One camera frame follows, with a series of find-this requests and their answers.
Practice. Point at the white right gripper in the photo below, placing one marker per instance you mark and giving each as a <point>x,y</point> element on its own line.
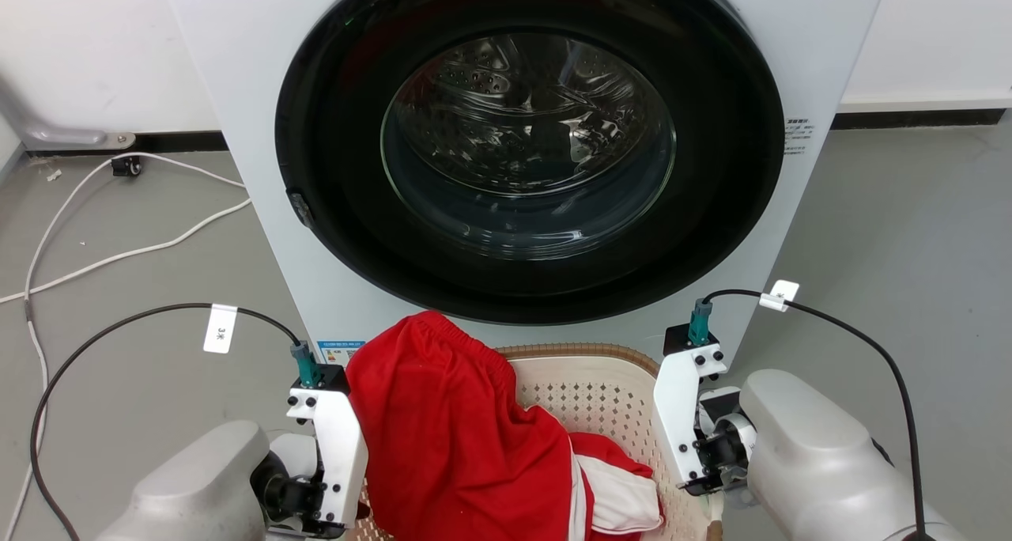
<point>677,399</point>

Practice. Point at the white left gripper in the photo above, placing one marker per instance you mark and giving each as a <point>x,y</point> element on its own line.
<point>341,446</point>

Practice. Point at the beige perforated laundry basket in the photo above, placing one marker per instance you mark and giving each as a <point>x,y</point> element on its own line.
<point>601,399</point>

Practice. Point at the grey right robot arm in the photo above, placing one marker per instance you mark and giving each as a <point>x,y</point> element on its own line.
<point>822,454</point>

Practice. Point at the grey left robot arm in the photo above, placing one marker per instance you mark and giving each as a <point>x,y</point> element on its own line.
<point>198,486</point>

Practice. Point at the blue energy label sticker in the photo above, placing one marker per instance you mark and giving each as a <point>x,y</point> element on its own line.
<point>338,352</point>

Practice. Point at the red shorts with white stripe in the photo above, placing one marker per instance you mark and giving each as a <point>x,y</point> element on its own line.
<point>451,430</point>

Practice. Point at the white tag printed 3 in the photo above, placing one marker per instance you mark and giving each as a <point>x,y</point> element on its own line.
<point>220,329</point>

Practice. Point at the dark door latch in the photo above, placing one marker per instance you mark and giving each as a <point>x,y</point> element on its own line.
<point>301,209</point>

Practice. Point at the black round washer door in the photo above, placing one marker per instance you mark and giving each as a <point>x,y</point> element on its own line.
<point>332,177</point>

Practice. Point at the printed text sticker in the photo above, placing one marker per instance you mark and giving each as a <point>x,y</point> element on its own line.
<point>798,135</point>

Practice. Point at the black baseboard strip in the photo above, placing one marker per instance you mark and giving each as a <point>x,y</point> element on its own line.
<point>182,141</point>
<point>917,119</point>

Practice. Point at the small black floor clip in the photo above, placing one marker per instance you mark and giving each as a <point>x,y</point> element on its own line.
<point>126,165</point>

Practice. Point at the white front-load washing machine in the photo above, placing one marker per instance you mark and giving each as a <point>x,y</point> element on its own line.
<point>237,90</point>

